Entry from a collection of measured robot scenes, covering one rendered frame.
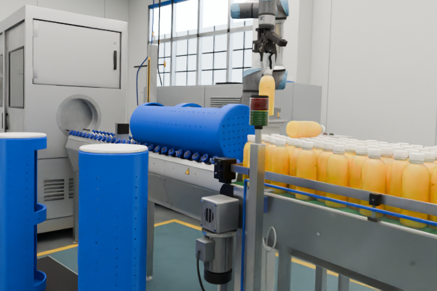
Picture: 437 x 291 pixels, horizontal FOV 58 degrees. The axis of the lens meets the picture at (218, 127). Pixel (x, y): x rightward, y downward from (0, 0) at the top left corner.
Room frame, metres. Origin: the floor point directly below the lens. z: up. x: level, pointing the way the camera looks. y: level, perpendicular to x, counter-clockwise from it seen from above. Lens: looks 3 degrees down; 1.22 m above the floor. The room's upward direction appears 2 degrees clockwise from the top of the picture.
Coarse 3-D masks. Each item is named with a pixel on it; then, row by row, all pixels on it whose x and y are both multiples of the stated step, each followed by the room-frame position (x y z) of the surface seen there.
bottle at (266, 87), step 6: (264, 78) 1.73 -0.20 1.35; (270, 78) 1.72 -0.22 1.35; (264, 84) 1.72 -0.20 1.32; (270, 84) 1.71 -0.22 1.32; (264, 90) 1.72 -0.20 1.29; (270, 90) 1.72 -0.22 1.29; (270, 96) 1.72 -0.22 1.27; (270, 102) 1.72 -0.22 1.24; (270, 108) 1.72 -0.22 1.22; (270, 114) 1.72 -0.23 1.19
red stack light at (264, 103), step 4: (252, 100) 1.27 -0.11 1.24; (256, 100) 1.26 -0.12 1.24; (260, 100) 1.26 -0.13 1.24; (264, 100) 1.26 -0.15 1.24; (268, 100) 1.27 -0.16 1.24; (252, 104) 1.27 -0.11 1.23; (256, 104) 1.26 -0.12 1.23; (260, 104) 1.26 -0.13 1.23; (264, 104) 1.26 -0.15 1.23; (268, 104) 1.27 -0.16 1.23; (252, 108) 1.27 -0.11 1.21; (256, 108) 1.26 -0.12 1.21; (260, 108) 1.26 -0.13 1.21; (264, 108) 1.26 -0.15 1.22; (268, 108) 1.28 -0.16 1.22
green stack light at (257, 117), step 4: (252, 112) 1.27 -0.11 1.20; (256, 112) 1.26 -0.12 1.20; (260, 112) 1.26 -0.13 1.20; (264, 112) 1.26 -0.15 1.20; (268, 112) 1.27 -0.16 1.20; (252, 116) 1.27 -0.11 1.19; (256, 116) 1.26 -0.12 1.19; (260, 116) 1.26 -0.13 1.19; (264, 116) 1.26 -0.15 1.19; (268, 116) 1.28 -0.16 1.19; (252, 120) 1.27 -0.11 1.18; (256, 120) 1.26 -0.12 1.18; (260, 120) 1.26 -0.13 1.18; (264, 120) 1.26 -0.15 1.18; (268, 120) 1.28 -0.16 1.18; (252, 124) 1.27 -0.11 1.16; (256, 124) 1.26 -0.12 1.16; (260, 124) 1.26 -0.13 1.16; (264, 124) 1.26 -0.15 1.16; (268, 124) 1.28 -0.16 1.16
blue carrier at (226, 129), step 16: (144, 112) 2.35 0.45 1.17; (160, 112) 2.22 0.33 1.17; (176, 112) 2.10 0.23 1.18; (192, 112) 2.00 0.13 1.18; (208, 112) 1.90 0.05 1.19; (224, 112) 1.82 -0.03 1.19; (240, 112) 1.88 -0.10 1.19; (144, 128) 2.30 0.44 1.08; (160, 128) 2.17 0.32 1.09; (176, 128) 2.05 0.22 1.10; (192, 128) 1.94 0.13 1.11; (208, 128) 1.84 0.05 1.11; (224, 128) 1.81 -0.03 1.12; (240, 128) 1.87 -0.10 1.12; (160, 144) 2.24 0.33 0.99; (176, 144) 2.09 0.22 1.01; (192, 144) 1.96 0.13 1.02; (208, 144) 1.86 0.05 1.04; (224, 144) 1.81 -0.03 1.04; (240, 144) 1.87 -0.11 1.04; (240, 160) 1.88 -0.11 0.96
